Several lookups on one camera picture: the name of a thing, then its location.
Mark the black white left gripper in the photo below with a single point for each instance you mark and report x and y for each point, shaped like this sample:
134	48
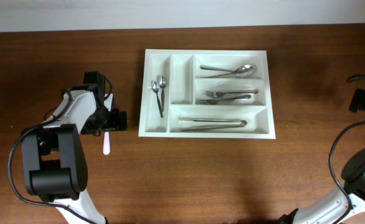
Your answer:
118	122

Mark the white plastic knife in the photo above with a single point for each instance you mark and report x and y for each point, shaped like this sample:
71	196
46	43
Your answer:
106	143

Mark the dark metal knife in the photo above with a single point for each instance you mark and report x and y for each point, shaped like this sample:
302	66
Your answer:
155	89
162	84

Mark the metal fork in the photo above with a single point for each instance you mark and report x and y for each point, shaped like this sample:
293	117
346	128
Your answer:
217	101
220	94

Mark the dark metal rod utensil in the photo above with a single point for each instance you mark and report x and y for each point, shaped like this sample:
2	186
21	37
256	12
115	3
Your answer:
210	124

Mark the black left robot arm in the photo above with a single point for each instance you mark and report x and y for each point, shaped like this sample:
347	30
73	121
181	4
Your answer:
54	164

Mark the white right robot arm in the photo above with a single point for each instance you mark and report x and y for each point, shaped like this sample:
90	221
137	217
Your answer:
345	201

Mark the white plastic cutlery tray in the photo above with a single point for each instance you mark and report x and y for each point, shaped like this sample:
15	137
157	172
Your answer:
183	70

